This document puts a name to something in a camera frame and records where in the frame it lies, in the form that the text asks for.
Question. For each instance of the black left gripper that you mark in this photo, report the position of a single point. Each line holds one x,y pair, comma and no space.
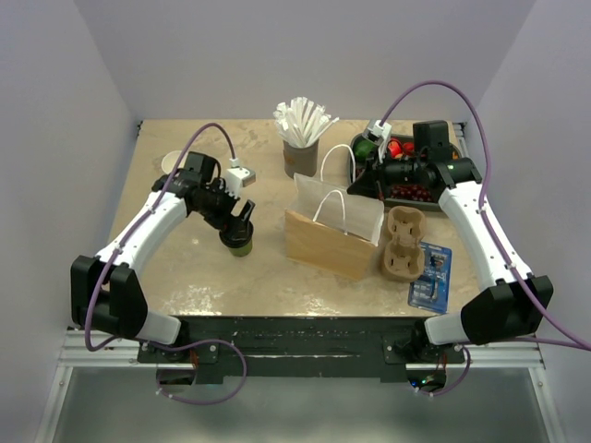
227,219

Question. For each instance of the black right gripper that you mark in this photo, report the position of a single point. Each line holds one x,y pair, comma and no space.
367,185

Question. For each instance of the green paper coffee cup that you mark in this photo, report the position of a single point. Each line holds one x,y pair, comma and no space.
241,250

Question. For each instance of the brown paper bag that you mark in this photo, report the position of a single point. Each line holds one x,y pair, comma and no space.
330,229

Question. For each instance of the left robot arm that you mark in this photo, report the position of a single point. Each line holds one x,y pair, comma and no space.
105,290

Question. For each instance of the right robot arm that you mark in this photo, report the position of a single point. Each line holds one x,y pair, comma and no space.
511,298

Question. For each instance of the blue razor blister pack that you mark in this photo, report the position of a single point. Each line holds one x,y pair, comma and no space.
431,290

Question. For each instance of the green lime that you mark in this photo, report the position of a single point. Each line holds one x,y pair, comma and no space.
362,148

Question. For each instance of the red apple with stem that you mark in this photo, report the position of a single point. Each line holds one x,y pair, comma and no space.
395,148

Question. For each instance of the dark purple grape bunch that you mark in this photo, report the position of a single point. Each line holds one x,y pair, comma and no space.
412,193

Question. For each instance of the grey straw holder cup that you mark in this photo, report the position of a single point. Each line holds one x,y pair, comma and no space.
300,160

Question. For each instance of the grey fruit tray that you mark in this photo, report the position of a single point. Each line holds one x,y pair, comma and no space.
392,202

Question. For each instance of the brown pulp cup carrier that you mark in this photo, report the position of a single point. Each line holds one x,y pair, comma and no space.
403,259

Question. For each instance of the white wrapped straws bundle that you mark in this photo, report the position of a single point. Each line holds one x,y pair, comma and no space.
301,122

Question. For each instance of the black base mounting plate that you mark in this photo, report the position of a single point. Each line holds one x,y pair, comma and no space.
329,347

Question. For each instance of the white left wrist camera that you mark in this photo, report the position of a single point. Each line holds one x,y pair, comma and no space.
237,177

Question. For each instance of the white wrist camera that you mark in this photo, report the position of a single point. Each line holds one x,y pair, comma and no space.
237,177
380,134

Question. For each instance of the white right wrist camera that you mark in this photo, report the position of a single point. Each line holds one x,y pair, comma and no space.
380,134

